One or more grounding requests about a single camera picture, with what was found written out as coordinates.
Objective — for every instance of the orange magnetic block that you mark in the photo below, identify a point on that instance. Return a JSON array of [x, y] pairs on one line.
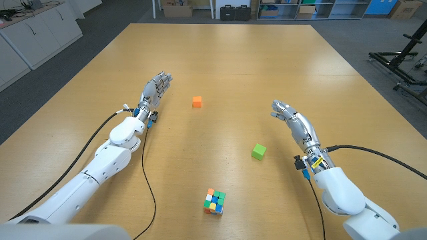
[[197, 101]]

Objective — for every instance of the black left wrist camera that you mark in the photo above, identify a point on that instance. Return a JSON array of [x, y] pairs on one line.
[[153, 116]]

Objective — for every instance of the large cardboard box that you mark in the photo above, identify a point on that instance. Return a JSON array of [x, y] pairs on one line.
[[177, 10]]

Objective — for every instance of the multicolored puzzle cube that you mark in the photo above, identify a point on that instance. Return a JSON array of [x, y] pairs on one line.
[[214, 201]]

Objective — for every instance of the cardboard box with label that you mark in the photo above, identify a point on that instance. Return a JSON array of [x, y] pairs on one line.
[[405, 9]]

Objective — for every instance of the grey metal shelf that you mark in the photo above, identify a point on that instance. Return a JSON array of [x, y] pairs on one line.
[[347, 17]]

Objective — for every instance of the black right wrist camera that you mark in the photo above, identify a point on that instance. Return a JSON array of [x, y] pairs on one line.
[[299, 162]]

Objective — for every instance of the small cardboard box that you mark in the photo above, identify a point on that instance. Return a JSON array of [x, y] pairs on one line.
[[307, 11]]

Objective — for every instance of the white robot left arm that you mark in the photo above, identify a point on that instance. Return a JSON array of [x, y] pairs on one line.
[[110, 163]]

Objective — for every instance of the blue panel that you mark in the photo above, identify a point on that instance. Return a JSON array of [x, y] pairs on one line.
[[380, 6]]

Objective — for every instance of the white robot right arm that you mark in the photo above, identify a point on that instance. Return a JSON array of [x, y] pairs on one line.
[[340, 190]]

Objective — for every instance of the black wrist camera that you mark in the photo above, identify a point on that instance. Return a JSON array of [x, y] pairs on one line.
[[153, 116], [299, 162]]

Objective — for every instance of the black metal stand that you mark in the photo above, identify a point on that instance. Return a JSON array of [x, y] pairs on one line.
[[405, 50]]

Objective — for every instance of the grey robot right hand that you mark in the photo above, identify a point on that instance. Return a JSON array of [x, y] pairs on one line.
[[300, 128]]

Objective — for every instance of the white table frame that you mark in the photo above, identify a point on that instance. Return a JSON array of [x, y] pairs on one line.
[[154, 10]]

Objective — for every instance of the green magnetic block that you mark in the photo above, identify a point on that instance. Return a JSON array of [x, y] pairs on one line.
[[259, 152]]

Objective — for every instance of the black hard case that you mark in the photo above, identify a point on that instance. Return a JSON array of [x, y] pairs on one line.
[[227, 12], [243, 12]]

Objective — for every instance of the white low cabinet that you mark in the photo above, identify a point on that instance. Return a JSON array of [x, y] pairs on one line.
[[33, 36]]

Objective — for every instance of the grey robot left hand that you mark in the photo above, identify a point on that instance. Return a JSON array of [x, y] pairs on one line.
[[154, 91]]

